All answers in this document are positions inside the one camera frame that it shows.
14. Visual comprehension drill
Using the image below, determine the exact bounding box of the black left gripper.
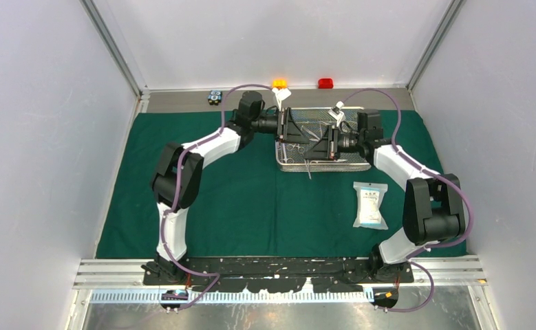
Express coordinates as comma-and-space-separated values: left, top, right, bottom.
250, 107, 309, 144

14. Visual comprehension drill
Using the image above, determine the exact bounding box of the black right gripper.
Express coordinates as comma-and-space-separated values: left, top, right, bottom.
305, 124, 365, 162

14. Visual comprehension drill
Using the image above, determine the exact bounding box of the metal mesh instrument tray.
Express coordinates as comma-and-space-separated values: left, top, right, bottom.
275, 107, 381, 173

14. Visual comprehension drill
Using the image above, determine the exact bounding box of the white sterile packet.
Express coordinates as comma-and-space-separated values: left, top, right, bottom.
353, 182, 388, 230

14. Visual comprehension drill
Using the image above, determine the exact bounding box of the green surgical drape cloth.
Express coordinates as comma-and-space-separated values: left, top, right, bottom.
96, 107, 469, 259

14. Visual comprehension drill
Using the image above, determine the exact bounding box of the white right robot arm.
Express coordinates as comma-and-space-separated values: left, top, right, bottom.
304, 107, 471, 282

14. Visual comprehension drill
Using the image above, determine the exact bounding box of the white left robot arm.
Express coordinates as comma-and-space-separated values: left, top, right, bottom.
151, 88, 291, 285

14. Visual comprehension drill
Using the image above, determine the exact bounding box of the yellow toy block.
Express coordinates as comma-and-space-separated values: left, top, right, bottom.
271, 79, 288, 89

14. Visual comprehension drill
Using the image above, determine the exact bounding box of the red toy block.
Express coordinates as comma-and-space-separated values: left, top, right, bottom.
317, 78, 334, 89

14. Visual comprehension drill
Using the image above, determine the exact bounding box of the blue owl toy block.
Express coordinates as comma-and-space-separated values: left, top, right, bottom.
208, 90, 223, 105

